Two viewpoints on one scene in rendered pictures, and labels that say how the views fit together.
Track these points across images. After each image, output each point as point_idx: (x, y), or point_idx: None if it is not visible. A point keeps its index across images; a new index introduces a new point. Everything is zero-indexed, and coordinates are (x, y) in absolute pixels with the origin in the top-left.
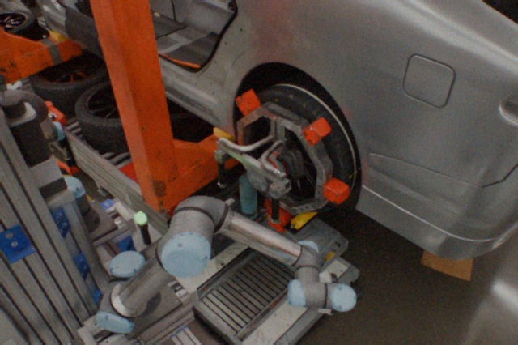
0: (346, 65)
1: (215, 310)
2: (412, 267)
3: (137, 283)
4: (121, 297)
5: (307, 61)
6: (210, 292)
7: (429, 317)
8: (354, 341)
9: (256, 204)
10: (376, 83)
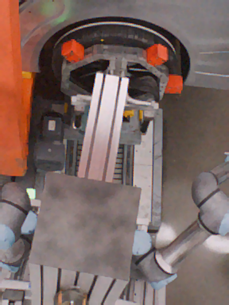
0: (180, 10)
1: None
2: None
3: (187, 251)
4: (171, 264)
5: (139, 12)
6: None
7: (221, 113)
8: (192, 164)
9: None
10: (208, 17)
